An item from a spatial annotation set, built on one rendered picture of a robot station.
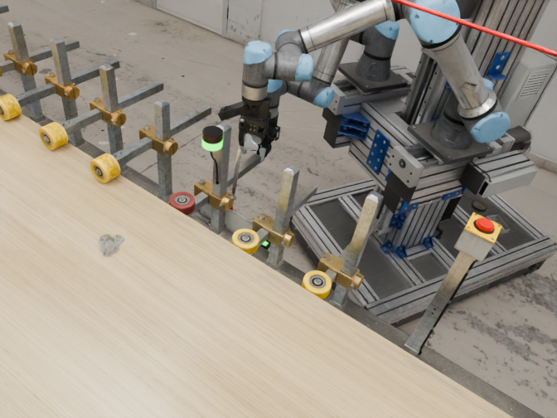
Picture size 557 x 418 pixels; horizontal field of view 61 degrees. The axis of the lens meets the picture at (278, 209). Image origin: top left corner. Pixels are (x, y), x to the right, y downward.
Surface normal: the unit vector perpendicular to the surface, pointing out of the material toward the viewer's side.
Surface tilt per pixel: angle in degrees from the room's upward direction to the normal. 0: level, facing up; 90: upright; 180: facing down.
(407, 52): 90
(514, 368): 0
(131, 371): 0
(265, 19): 90
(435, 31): 85
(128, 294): 0
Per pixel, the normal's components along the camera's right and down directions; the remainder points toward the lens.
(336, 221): 0.13, -0.73
